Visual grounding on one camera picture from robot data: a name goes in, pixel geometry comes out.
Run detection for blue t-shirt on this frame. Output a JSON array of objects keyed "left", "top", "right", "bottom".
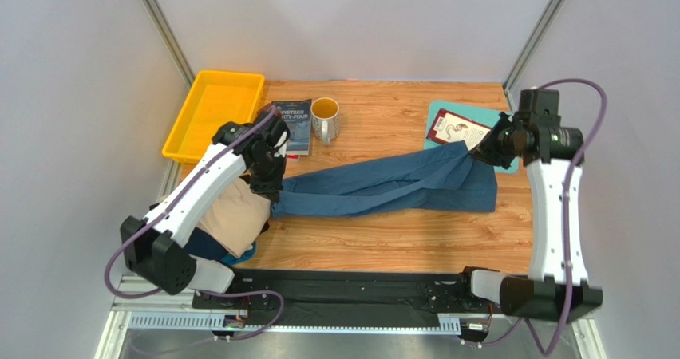
[{"left": 271, "top": 142, "right": 498, "bottom": 219}]

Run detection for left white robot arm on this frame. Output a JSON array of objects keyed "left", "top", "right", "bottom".
[{"left": 105, "top": 107, "right": 291, "bottom": 299}]

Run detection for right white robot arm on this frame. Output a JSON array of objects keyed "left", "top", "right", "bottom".
[{"left": 464, "top": 89, "right": 603, "bottom": 323}]

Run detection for blue paperback book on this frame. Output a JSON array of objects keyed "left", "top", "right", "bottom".
[{"left": 271, "top": 99, "right": 312, "bottom": 156}]

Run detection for teal cutting board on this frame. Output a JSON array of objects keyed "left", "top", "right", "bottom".
[{"left": 423, "top": 100, "right": 519, "bottom": 174}]

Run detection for beige t-shirt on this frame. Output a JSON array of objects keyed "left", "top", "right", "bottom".
[{"left": 197, "top": 176, "right": 271, "bottom": 258}]

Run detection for yellow plastic bin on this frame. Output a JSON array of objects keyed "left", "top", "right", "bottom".
[{"left": 161, "top": 69, "right": 265, "bottom": 164}]

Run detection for white mug yellow inside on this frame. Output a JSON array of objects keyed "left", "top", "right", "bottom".
[{"left": 310, "top": 97, "right": 340, "bottom": 146}]

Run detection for red paperback book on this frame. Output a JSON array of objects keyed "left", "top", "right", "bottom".
[{"left": 426, "top": 108, "right": 492, "bottom": 150}]

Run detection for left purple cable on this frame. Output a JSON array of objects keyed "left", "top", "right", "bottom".
[{"left": 103, "top": 105, "right": 286, "bottom": 342}]

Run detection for purple cable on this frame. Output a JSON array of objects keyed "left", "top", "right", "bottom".
[
  {"left": 459, "top": 78, "right": 608, "bottom": 357},
  {"left": 103, "top": 105, "right": 286, "bottom": 342}
]

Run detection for black mounting base plate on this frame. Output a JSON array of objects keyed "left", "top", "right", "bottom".
[{"left": 192, "top": 269, "right": 500, "bottom": 328}]

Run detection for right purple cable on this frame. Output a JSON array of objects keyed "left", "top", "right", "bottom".
[{"left": 459, "top": 78, "right": 608, "bottom": 357}]

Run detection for aluminium frame rail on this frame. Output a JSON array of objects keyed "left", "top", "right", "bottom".
[{"left": 96, "top": 269, "right": 606, "bottom": 358}]

